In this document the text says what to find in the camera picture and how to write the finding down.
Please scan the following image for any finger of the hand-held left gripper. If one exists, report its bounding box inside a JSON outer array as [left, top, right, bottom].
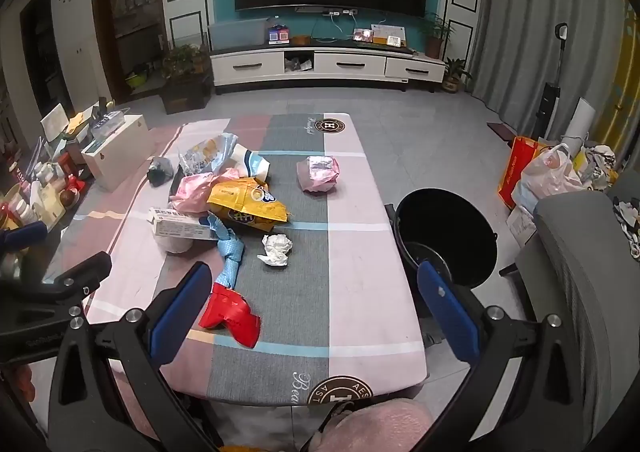
[[0, 252, 112, 328], [0, 221, 49, 253]]

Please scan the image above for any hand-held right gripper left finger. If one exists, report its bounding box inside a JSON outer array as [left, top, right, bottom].
[[47, 261, 221, 452]]

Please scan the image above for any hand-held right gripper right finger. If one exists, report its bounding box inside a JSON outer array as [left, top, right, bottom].
[[416, 259, 608, 452]]

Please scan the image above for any red gold-printed packet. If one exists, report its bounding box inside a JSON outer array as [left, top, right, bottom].
[[199, 282, 262, 348]]

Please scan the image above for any white cardboard box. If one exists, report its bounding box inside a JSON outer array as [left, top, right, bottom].
[[147, 208, 217, 243]]

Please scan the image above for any black round bin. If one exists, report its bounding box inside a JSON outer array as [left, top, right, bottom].
[[392, 188, 499, 318]]

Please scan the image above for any white paper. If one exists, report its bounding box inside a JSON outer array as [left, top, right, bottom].
[[257, 233, 293, 269]]

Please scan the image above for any pink plastic bag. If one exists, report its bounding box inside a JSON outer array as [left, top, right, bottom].
[[170, 167, 251, 215]]

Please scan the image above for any yellow snack bag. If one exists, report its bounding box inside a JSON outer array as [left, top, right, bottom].
[[206, 177, 290, 235]]

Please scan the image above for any black bag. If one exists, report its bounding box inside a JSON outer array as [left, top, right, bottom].
[[146, 156, 175, 189]]

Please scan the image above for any clear face mask packet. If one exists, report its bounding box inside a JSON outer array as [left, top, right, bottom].
[[177, 132, 238, 178]]

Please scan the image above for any white blue-striped paper cup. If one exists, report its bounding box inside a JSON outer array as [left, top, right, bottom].
[[234, 142, 272, 183]]

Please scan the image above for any pink tissue packet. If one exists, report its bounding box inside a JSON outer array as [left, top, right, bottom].
[[296, 155, 341, 194]]

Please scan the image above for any clutter of bottles and boxes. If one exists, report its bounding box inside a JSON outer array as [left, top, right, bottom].
[[0, 102, 126, 233]]

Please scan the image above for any white round container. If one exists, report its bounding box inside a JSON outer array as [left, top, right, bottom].
[[154, 236, 195, 255]]

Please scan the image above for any pink grey patchwork tablecloth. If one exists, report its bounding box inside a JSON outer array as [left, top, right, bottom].
[[82, 112, 428, 408]]

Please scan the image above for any white cardboard carton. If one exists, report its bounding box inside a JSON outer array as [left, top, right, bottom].
[[506, 206, 538, 248]]

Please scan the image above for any white side cabinet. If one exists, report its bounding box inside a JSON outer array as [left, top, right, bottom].
[[80, 114, 151, 192]]

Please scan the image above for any person's pink fuzzy clothing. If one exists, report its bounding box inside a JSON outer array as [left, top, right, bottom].
[[310, 397, 436, 452]]

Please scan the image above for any grey sofa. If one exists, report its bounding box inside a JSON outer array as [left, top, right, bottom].
[[515, 172, 640, 438]]

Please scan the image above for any red shopping bag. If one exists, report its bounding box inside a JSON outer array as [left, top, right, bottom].
[[497, 136, 551, 210]]

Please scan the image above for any white plastic bag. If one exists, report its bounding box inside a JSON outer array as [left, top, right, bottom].
[[512, 143, 587, 213]]

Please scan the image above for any pile of clothes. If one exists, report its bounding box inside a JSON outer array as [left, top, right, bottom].
[[582, 144, 621, 190], [612, 197, 640, 260]]

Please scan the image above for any plant in dark planter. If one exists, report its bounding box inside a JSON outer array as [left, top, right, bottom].
[[161, 44, 212, 115]]

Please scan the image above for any potted plant in patterned pot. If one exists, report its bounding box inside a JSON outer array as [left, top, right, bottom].
[[442, 57, 472, 94]]

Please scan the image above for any black upright vacuum cleaner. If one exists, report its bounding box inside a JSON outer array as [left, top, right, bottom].
[[532, 22, 569, 140]]

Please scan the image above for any white tall cylinder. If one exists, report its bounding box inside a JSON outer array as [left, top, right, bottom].
[[564, 97, 596, 140]]

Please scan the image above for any dark display cabinet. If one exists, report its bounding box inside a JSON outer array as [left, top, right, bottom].
[[91, 0, 167, 103]]

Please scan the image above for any potted plant in brown pot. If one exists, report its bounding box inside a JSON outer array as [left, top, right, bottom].
[[419, 12, 453, 59]]

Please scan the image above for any white television cabinet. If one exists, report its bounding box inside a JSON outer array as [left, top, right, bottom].
[[209, 46, 446, 94]]

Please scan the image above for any glass fish tank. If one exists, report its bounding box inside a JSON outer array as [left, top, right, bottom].
[[207, 18, 271, 52]]

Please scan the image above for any white desk calendar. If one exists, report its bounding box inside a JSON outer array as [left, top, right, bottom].
[[371, 23, 406, 48]]

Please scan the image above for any yellow curtain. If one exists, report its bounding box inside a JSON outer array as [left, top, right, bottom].
[[595, 0, 640, 148]]

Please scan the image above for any grey curtain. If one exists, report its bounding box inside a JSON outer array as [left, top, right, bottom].
[[470, 0, 628, 143]]

